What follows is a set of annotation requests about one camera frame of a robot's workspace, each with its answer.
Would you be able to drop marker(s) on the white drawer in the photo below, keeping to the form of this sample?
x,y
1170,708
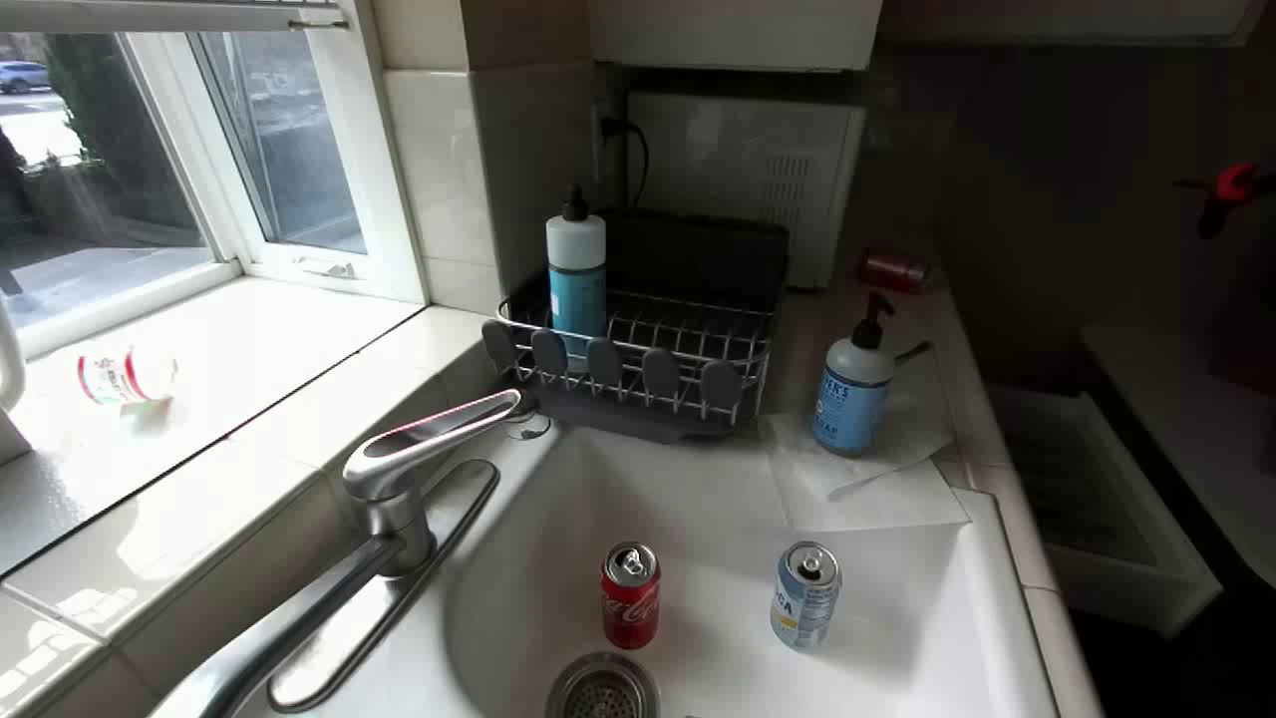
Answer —
x,y
1102,519

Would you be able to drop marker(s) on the clear cup with red print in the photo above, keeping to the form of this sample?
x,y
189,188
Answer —
x,y
125,377

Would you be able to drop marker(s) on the metal sink drain strainer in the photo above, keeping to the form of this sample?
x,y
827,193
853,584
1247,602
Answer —
x,y
599,688

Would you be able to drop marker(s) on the white upper cabinet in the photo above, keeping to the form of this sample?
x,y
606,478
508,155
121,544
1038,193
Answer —
x,y
730,34

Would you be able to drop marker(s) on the clear plastic sheet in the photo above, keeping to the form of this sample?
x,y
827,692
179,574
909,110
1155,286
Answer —
x,y
879,493

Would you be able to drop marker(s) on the chrome sink faucet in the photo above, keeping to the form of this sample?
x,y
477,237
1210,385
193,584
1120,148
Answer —
x,y
397,461

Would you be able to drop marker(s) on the blue soap dispenser bottle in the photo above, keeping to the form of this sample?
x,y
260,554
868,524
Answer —
x,y
852,397

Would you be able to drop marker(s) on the white window frame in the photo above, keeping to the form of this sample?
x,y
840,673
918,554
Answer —
x,y
189,148

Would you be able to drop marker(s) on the blue and white soda can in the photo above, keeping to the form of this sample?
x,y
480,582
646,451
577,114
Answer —
x,y
801,602

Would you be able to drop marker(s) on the white kitchen sink basin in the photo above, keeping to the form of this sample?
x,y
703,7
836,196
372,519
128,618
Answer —
x,y
722,503

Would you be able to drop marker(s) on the white and teal pump bottle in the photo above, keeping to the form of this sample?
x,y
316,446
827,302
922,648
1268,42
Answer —
x,y
577,272

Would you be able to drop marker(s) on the small red can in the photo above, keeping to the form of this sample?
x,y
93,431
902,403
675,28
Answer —
x,y
889,272

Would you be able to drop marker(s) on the red soda can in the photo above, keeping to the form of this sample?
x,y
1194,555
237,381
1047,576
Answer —
x,y
633,602

